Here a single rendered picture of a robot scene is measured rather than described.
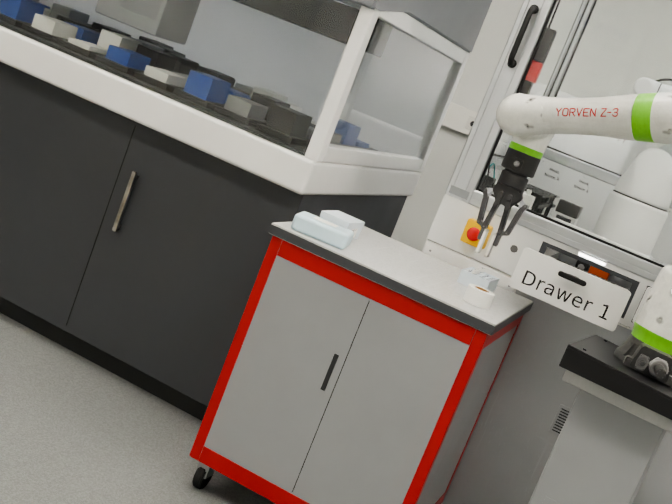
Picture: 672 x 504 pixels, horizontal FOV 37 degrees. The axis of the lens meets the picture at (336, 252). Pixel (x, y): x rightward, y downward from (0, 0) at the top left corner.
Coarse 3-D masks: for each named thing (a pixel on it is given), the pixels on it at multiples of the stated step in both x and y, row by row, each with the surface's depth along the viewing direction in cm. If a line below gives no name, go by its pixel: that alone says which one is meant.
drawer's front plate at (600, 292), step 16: (528, 256) 262; (544, 256) 261; (544, 272) 261; (576, 272) 258; (528, 288) 263; (544, 288) 261; (560, 288) 260; (576, 288) 259; (592, 288) 257; (608, 288) 256; (560, 304) 260; (576, 304) 259; (592, 304) 257; (608, 304) 256; (624, 304) 255; (592, 320) 258; (608, 320) 256
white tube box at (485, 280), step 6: (462, 270) 276; (468, 270) 280; (462, 276) 276; (468, 276) 275; (474, 276) 275; (480, 276) 278; (486, 276) 281; (492, 276) 285; (462, 282) 276; (468, 282) 275; (474, 282) 275; (480, 282) 274; (486, 282) 273; (492, 282) 277; (486, 288) 273; (492, 288) 281
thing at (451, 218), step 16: (448, 208) 303; (464, 208) 302; (432, 224) 305; (448, 224) 303; (464, 224) 302; (496, 224) 299; (432, 240) 305; (448, 240) 304; (512, 240) 297; (528, 240) 296; (544, 240) 294; (480, 256) 301; (496, 256) 299; (512, 256) 298; (560, 256) 334; (576, 256) 291; (592, 256) 290; (512, 272) 298; (608, 272) 288; (624, 272) 287; (640, 288) 286; (624, 320) 288
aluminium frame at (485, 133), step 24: (528, 0) 292; (552, 0) 290; (528, 24) 293; (504, 48) 296; (528, 48) 293; (504, 72) 296; (504, 96) 296; (480, 120) 299; (480, 144) 299; (456, 168) 302; (480, 168) 299; (456, 192) 302; (480, 192) 300; (528, 216) 295; (576, 240) 291; (600, 240) 290; (624, 264) 287; (648, 264) 284
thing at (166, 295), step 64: (384, 0) 287; (448, 0) 340; (0, 64) 333; (64, 64) 317; (0, 128) 334; (64, 128) 326; (128, 128) 318; (192, 128) 303; (320, 128) 291; (0, 192) 335; (64, 192) 327; (128, 192) 316; (192, 192) 312; (256, 192) 304; (320, 192) 306; (384, 192) 367; (0, 256) 337; (64, 256) 328; (128, 256) 320; (192, 256) 313; (256, 256) 305; (64, 320) 329; (128, 320) 321; (192, 320) 314; (192, 384) 315
